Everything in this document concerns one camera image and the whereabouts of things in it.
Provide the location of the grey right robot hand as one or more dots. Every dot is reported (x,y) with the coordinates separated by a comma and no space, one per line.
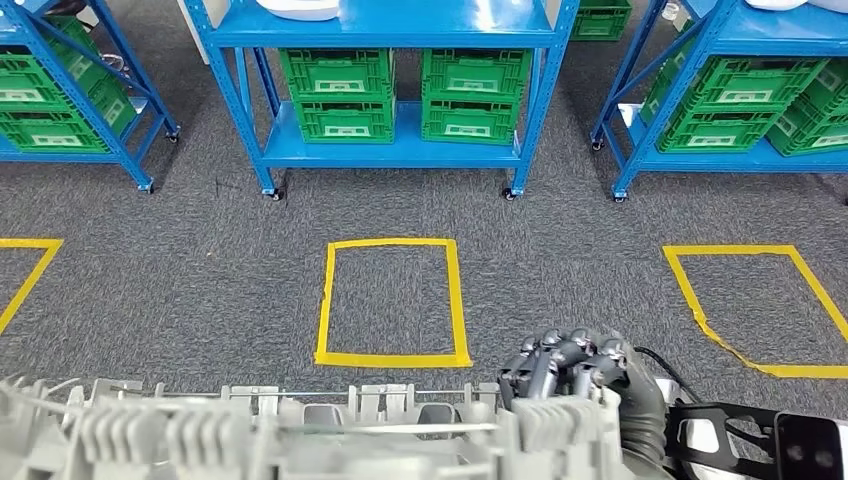
(636,384)

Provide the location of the grey plastic wheel hubcap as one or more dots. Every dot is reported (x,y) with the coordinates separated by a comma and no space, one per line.
(199,430)

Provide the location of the blue metal shelf rack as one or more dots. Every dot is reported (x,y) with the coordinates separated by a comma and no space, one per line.
(762,40)
(66,158)
(397,30)

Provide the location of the white plastic part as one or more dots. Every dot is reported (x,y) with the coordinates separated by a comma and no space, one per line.
(831,4)
(775,3)
(298,8)

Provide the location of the yellow floor tape square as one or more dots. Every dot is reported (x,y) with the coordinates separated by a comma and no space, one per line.
(391,361)
(729,250)
(26,243)

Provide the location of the green plastic crate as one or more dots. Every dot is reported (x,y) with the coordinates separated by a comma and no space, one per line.
(73,53)
(53,132)
(112,106)
(755,83)
(715,132)
(828,86)
(599,20)
(344,122)
(338,73)
(477,73)
(26,83)
(815,136)
(470,122)

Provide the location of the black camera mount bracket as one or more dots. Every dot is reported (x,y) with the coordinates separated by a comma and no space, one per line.
(748,417)

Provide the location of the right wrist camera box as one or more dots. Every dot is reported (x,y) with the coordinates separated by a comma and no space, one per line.
(808,450)

